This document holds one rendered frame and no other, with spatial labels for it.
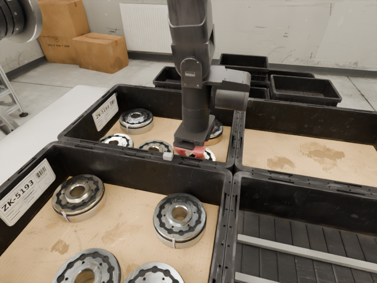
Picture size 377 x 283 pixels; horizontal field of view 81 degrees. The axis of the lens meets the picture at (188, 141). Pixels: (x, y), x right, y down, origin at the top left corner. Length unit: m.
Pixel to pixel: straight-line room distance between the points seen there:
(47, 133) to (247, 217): 0.83
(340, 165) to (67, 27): 3.61
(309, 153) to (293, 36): 2.90
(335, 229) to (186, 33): 0.45
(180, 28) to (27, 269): 0.46
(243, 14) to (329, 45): 1.19
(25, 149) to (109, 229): 0.60
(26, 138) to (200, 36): 0.86
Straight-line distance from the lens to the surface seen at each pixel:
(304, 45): 3.57
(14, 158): 0.99
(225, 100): 0.41
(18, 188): 0.53
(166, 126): 0.71
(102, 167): 0.53
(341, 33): 3.64
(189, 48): 0.36
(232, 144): 0.51
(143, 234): 0.47
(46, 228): 0.55
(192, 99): 0.42
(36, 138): 1.05
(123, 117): 0.73
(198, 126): 0.45
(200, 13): 0.34
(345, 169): 0.69
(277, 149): 0.67
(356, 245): 0.55
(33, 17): 0.87
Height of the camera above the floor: 1.24
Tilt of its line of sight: 39 degrees down
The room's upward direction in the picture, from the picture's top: straight up
